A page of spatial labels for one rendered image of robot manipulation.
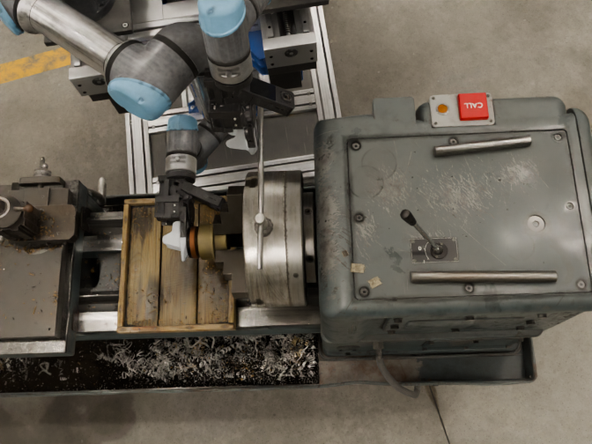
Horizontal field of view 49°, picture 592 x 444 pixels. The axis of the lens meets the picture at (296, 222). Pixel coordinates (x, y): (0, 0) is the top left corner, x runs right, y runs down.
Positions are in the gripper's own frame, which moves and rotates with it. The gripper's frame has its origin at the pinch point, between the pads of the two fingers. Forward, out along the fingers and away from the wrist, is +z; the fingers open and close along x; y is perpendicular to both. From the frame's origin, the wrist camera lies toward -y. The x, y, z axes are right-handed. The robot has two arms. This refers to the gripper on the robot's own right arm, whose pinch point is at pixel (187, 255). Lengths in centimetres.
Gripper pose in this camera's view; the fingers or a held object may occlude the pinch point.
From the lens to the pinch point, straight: 155.2
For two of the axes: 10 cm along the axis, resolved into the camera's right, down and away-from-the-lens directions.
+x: -0.5, -3.0, -9.5
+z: 0.2, 9.5, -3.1
